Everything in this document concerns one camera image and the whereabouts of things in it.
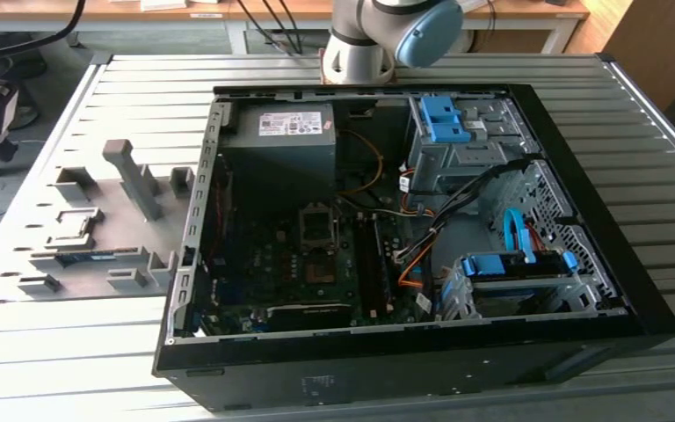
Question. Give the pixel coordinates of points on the metal locking lever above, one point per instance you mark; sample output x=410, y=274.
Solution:
x=338, y=233

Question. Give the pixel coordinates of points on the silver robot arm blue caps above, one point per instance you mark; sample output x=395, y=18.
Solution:
x=355, y=57

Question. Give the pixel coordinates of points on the CPU socket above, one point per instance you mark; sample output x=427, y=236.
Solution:
x=321, y=270

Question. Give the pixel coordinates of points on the grey parts rack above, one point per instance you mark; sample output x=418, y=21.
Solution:
x=108, y=237

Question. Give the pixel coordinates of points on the RAM stick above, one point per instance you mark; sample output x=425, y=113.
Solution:
x=88, y=256

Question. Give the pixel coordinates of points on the wooden top desk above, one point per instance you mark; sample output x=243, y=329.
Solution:
x=537, y=13
x=127, y=15

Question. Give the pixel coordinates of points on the grey power supply unit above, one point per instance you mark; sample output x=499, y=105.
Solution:
x=243, y=132

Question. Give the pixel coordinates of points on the white box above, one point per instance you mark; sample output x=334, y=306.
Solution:
x=164, y=4

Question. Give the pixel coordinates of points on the green motherboard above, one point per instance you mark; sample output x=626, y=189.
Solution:
x=267, y=264

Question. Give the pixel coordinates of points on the black graphics card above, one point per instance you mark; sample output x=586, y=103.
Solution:
x=308, y=316

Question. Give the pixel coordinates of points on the black RAM slot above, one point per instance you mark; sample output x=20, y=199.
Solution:
x=366, y=264
x=385, y=272

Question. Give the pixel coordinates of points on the blue plastic drive latch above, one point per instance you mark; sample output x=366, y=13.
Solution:
x=441, y=114

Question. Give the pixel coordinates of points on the grey optical drive cage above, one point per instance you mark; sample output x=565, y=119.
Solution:
x=473, y=158

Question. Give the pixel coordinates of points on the black PC case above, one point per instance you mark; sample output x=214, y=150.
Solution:
x=373, y=373

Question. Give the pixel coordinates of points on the blue disk carrier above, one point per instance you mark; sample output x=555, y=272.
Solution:
x=485, y=266

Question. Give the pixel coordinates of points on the grey hard disk cage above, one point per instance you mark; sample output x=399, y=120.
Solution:
x=525, y=285

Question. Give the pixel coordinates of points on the black hard disk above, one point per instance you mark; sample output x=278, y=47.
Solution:
x=549, y=268

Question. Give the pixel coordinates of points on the wooden cabinet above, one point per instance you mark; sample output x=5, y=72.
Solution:
x=654, y=44

